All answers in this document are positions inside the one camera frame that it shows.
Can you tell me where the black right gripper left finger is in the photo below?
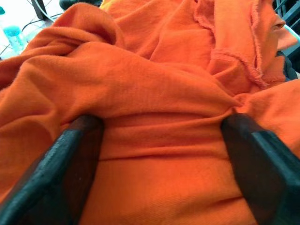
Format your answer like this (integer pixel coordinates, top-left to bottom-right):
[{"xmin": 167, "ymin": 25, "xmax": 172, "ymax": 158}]
[{"xmin": 0, "ymin": 114, "xmax": 105, "ymax": 225}]

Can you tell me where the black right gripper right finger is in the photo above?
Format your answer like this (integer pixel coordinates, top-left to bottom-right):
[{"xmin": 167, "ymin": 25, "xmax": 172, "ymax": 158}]
[{"xmin": 221, "ymin": 113, "xmax": 300, "ymax": 225}]

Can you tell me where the orange fleece garment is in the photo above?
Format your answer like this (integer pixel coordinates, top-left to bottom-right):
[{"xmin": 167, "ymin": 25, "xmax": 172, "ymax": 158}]
[{"xmin": 0, "ymin": 0, "xmax": 300, "ymax": 225}]

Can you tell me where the dark laundry basket rim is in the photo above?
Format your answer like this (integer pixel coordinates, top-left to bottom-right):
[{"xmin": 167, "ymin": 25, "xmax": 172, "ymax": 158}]
[{"xmin": 273, "ymin": 0, "xmax": 300, "ymax": 82}]

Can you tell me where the clear bottle with turquoise cap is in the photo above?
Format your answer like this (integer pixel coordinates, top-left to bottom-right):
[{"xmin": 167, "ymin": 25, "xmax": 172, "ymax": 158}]
[{"xmin": 0, "ymin": 25, "xmax": 26, "ymax": 53}]

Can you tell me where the dark metal furniture leg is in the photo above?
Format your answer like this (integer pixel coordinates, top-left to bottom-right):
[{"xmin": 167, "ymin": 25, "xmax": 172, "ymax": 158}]
[{"xmin": 31, "ymin": 0, "xmax": 51, "ymax": 21}]

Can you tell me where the black cable on floor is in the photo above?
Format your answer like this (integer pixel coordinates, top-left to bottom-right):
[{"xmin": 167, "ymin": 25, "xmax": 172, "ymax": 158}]
[{"xmin": 21, "ymin": 13, "xmax": 63, "ymax": 32}]

